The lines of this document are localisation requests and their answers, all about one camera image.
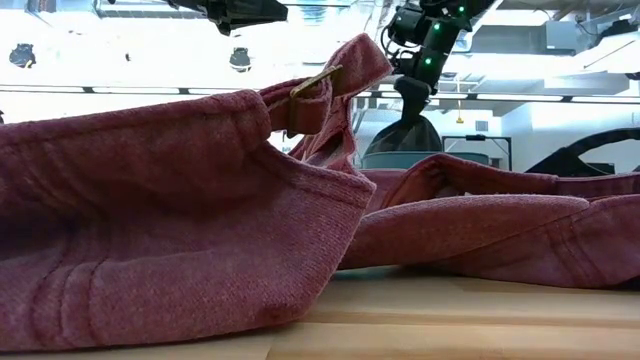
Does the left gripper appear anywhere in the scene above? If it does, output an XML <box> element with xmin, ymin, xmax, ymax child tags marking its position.
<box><xmin>164</xmin><ymin>0</ymin><xmax>290</xmax><ymax>36</ymax></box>

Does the red baseball cap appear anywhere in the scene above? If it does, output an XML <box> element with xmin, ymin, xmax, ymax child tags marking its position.
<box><xmin>0</xmin><ymin>32</ymin><xmax>640</xmax><ymax>354</ymax></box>

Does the black ceiling dome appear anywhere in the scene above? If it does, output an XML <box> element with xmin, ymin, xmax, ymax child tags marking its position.
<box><xmin>229</xmin><ymin>47</ymin><xmax>252</xmax><ymax>74</ymax></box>

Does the grey-blue plastic bin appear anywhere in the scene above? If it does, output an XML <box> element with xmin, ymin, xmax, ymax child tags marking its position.
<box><xmin>360</xmin><ymin>151</ymin><xmax>490</xmax><ymax>170</ymax></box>

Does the dark hanging ceiling object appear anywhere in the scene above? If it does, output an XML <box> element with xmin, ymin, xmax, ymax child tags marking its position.
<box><xmin>8</xmin><ymin>43</ymin><xmax>37</xmax><ymax>70</ymax></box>

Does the black rectangular stand frame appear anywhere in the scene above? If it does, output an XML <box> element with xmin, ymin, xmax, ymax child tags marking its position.
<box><xmin>441</xmin><ymin>134</ymin><xmax>514</xmax><ymax>171</ymax></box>

